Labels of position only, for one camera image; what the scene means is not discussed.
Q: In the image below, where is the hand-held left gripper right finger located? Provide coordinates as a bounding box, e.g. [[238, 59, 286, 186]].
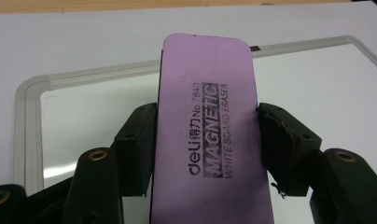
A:
[[257, 102, 377, 224]]

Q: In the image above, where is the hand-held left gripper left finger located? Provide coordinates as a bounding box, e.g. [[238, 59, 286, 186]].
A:
[[60, 102, 159, 224]]

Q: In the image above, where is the silver framed whiteboard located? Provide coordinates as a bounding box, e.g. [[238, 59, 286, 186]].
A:
[[13, 35, 377, 224]]

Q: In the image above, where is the purple whiteboard eraser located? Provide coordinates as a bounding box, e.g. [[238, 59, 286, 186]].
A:
[[149, 32, 275, 224]]

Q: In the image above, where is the white whiteboard with grey frame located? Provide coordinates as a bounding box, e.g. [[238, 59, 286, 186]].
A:
[[0, 1, 377, 188]]

